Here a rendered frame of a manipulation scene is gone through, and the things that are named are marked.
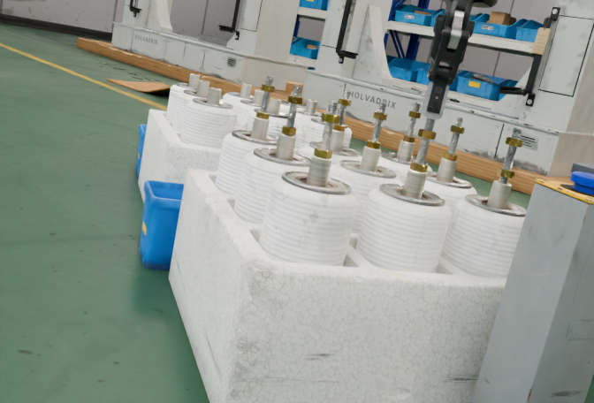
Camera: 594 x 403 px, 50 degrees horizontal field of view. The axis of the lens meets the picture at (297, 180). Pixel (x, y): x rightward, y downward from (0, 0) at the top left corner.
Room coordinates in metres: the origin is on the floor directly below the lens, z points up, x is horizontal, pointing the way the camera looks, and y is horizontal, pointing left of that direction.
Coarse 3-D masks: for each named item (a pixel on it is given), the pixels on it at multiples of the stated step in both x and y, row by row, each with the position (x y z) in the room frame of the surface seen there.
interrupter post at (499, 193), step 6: (498, 180) 0.76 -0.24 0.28; (492, 186) 0.75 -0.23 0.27; (498, 186) 0.74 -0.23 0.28; (504, 186) 0.74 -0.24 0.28; (510, 186) 0.74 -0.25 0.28; (492, 192) 0.74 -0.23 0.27; (498, 192) 0.74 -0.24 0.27; (504, 192) 0.74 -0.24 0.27; (492, 198) 0.74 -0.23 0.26; (498, 198) 0.74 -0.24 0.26; (504, 198) 0.74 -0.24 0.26; (492, 204) 0.74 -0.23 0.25; (498, 204) 0.74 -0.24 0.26; (504, 204) 0.74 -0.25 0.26
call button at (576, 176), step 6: (576, 174) 0.57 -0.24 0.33; (582, 174) 0.57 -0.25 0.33; (588, 174) 0.57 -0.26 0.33; (576, 180) 0.57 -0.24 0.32; (582, 180) 0.56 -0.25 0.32; (588, 180) 0.56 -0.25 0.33; (576, 186) 0.57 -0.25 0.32; (582, 186) 0.56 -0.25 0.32; (588, 186) 0.56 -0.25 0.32; (588, 192) 0.56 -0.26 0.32
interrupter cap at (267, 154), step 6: (258, 150) 0.78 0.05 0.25; (264, 150) 0.78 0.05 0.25; (270, 150) 0.79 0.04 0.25; (258, 156) 0.75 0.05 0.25; (264, 156) 0.74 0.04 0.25; (270, 156) 0.75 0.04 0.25; (294, 156) 0.79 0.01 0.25; (300, 156) 0.79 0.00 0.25; (306, 156) 0.80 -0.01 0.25; (276, 162) 0.74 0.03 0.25; (282, 162) 0.73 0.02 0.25; (288, 162) 0.74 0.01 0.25; (294, 162) 0.75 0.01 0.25; (300, 162) 0.75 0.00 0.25; (306, 162) 0.77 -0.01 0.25
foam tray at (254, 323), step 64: (192, 192) 0.86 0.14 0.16; (192, 256) 0.80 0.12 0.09; (256, 256) 0.60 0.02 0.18; (192, 320) 0.74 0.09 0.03; (256, 320) 0.57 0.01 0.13; (320, 320) 0.59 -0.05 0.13; (384, 320) 0.62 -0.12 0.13; (448, 320) 0.65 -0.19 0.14; (256, 384) 0.57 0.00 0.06; (320, 384) 0.60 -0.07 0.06; (384, 384) 0.63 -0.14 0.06; (448, 384) 0.66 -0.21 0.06
